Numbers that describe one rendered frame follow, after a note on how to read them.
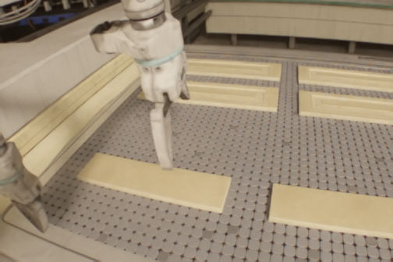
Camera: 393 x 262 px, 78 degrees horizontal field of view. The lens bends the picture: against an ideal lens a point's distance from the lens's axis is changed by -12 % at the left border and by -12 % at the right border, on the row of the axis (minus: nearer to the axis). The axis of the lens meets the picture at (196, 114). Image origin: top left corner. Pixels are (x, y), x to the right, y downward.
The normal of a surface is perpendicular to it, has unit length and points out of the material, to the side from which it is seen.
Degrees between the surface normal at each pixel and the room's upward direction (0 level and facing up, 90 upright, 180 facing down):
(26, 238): 0
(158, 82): 52
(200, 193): 0
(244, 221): 0
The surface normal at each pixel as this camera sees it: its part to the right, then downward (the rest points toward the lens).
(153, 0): 0.66, 0.47
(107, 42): -0.27, 0.71
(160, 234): -0.07, -0.84
